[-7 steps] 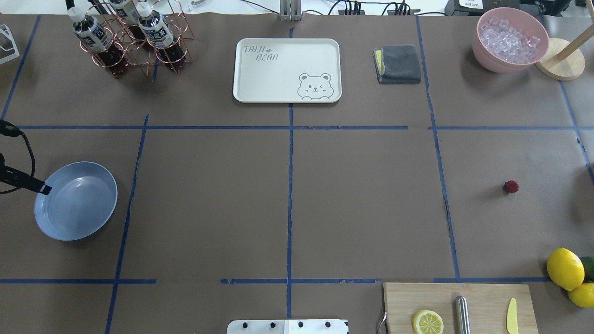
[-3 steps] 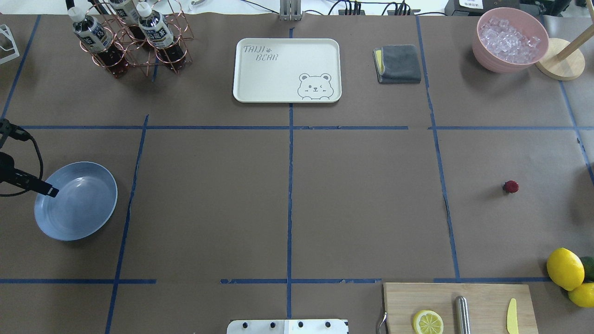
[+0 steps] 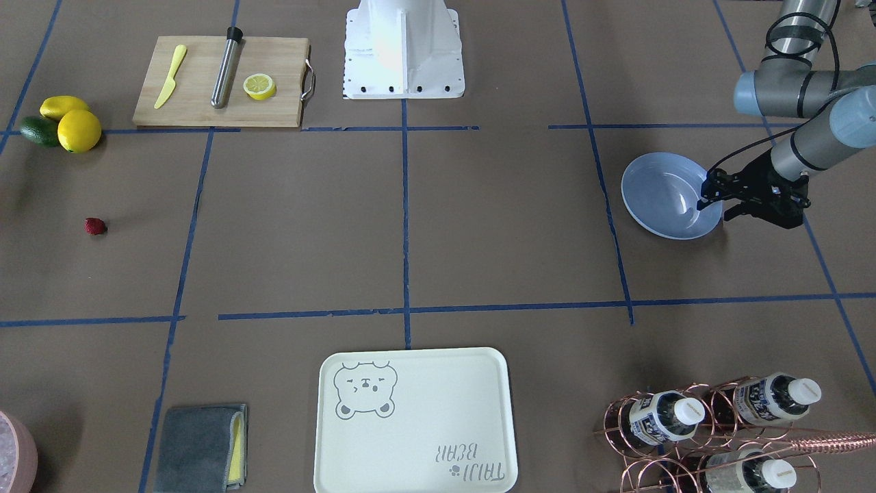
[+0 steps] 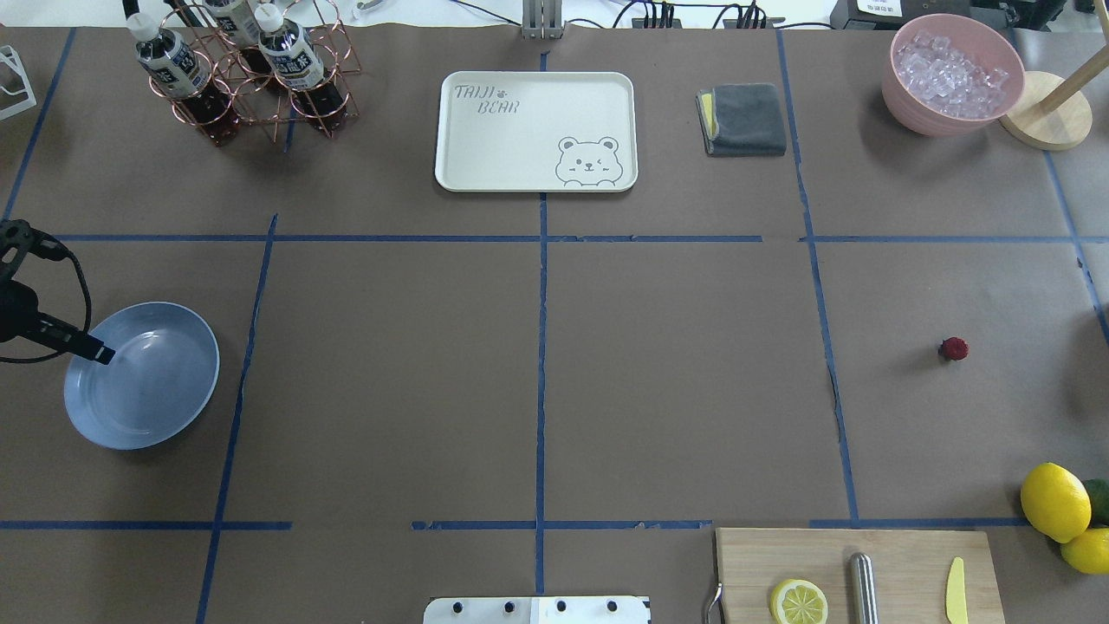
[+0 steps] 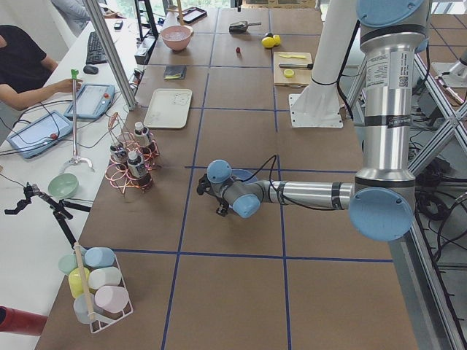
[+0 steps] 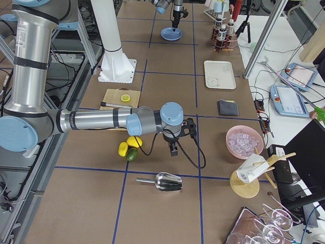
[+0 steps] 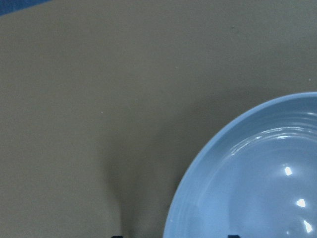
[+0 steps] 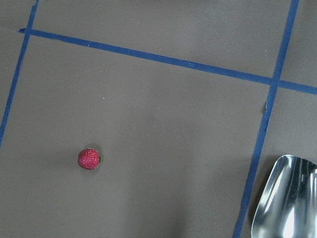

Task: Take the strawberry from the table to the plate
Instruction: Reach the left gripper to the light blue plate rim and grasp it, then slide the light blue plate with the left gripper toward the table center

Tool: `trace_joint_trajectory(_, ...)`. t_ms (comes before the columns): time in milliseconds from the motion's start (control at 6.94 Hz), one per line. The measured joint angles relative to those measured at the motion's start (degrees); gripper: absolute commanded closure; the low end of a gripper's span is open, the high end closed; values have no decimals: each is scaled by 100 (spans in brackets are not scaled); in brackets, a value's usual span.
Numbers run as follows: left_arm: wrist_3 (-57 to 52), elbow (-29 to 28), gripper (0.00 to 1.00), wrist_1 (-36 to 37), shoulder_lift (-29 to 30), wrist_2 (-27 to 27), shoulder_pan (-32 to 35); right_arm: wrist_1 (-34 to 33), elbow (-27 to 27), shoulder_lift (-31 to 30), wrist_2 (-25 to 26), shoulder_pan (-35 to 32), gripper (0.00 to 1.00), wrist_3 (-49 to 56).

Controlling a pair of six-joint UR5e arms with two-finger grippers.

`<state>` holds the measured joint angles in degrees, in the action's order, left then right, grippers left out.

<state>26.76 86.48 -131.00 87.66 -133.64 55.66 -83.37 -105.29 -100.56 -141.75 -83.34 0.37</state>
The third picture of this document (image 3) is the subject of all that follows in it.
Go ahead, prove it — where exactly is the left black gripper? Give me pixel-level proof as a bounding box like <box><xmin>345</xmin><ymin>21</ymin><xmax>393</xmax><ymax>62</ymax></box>
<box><xmin>697</xmin><ymin>151</ymin><xmax>811</xmax><ymax>229</ymax></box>

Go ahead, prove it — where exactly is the blue plate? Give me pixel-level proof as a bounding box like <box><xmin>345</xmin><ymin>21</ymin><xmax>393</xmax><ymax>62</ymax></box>
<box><xmin>621</xmin><ymin>152</ymin><xmax>723</xmax><ymax>240</ymax></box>

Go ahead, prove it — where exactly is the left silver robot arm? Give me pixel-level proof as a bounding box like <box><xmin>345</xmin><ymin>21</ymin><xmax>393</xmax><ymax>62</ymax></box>
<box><xmin>697</xmin><ymin>1</ymin><xmax>875</xmax><ymax>229</ymax></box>

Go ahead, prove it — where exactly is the red strawberry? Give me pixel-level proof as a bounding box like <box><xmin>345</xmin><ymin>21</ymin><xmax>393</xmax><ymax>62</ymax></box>
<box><xmin>83</xmin><ymin>216</ymin><xmax>107</xmax><ymax>236</ymax></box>

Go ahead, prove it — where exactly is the dark drink bottle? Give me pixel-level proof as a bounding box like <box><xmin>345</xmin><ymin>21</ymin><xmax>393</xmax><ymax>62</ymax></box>
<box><xmin>703</xmin><ymin>448</ymin><xmax>798</xmax><ymax>492</ymax></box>
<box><xmin>623</xmin><ymin>391</ymin><xmax>707</xmax><ymax>448</ymax></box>
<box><xmin>732</xmin><ymin>372</ymin><xmax>823</xmax><ymax>427</ymax></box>

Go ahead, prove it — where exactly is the cream bear tray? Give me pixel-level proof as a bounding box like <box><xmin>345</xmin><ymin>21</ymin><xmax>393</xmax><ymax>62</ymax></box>
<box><xmin>313</xmin><ymin>347</ymin><xmax>519</xmax><ymax>492</ymax></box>

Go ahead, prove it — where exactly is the wooden cutting board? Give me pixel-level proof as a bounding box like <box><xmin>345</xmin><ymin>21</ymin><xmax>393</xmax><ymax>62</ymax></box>
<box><xmin>132</xmin><ymin>36</ymin><xmax>316</xmax><ymax>129</ymax></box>

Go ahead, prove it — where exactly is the lemon half slice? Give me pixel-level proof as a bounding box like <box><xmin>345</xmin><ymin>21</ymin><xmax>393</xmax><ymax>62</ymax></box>
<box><xmin>243</xmin><ymin>74</ymin><xmax>276</xmax><ymax>101</ymax></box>

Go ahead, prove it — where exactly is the steel rod black tip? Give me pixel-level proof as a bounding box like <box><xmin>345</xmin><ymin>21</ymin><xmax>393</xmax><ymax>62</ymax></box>
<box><xmin>210</xmin><ymin>26</ymin><xmax>243</xmax><ymax>109</ymax></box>

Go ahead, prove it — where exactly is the yellow plastic knife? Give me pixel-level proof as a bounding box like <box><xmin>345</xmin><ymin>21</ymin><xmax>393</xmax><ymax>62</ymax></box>
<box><xmin>153</xmin><ymin>44</ymin><xmax>188</xmax><ymax>110</ymax></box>

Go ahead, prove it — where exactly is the grey folded cloth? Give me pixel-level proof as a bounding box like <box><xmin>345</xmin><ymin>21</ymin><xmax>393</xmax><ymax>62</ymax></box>
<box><xmin>153</xmin><ymin>403</ymin><xmax>249</xmax><ymax>492</ymax></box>

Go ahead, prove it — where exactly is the yellow lemon round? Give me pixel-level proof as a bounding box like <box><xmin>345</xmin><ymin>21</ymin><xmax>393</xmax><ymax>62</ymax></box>
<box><xmin>57</xmin><ymin>110</ymin><xmax>103</xmax><ymax>153</ymax></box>

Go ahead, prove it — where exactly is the yellow lemon oblong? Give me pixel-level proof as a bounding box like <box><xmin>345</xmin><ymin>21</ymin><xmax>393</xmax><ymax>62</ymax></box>
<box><xmin>40</xmin><ymin>94</ymin><xmax>90</xmax><ymax>122</ymax></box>

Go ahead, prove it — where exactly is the green avocado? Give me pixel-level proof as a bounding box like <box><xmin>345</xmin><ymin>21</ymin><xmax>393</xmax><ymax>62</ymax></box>
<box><xmin>19</xmin><ymin>116</ymin><xmax>61</xmax><ymax>149</ymax></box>

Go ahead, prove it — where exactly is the pink bowl of ice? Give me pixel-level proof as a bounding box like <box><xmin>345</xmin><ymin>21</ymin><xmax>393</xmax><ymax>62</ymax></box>
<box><xmin>1</xmin><ymin>411</ymin><xmax>38</xmax><ymax>492</ymax></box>

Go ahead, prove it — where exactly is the copper wire bottle rack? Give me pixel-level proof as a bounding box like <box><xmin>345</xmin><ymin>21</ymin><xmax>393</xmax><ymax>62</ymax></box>
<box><xmin>592</xmin><ymin>391</ymin><xmax>874</xmax><ymax>492</ymax></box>

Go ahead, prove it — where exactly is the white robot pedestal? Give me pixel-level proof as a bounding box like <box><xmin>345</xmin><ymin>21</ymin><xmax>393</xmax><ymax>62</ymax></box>
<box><xmin>342</xmin><ymin>1</ymin><xmax>466</xmax><ymax>100</ymax></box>

